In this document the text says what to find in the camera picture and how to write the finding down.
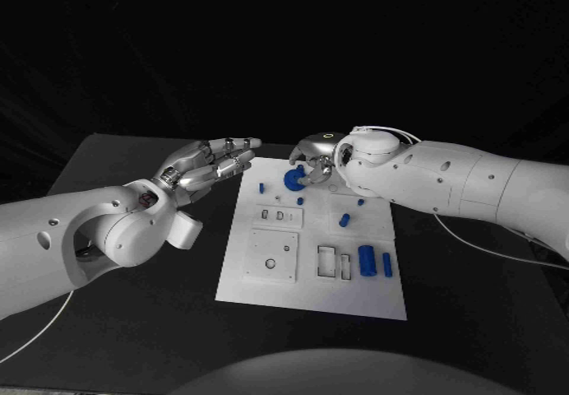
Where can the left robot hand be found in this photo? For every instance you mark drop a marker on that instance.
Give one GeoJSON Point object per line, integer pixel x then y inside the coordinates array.
{"type": "Point", "coordinates": [199, 168]}

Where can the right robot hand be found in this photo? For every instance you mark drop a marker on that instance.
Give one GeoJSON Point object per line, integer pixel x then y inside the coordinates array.
{"type": "Point", "coordinates": [317, 146]}

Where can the blue gear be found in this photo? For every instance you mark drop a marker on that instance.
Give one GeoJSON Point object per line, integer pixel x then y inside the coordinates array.
{"type": "Point", "coordinates": [292, 180]}

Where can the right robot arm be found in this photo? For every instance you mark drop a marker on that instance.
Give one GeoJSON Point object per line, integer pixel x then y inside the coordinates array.
{"type": "Point", "coordinates": [443, 182]}

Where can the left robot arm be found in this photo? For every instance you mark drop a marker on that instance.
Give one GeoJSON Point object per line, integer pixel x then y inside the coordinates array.
{"type": "Point", "coordinates": [34, 247]}

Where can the white task board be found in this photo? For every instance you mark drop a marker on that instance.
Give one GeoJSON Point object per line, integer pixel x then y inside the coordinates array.
{"type": "Point", "coordinates": [311, 247]}

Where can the blue short cylinder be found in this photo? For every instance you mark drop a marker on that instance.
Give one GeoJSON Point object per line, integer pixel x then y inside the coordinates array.
{"type": "Point", "coordinates": [343, 220]}

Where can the large blue cylinder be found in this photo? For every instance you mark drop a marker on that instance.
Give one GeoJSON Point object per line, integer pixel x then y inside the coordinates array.
{"type": "Point", "coordinates": [367, 260]}

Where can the thin blue long cylinder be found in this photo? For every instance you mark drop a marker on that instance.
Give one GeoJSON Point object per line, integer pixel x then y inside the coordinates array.
{"type": "Point", "coordinates": [386, 264]}

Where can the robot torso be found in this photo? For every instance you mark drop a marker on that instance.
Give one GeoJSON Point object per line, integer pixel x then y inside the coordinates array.
{"type": "Point", "coordinates": [345, 373]}

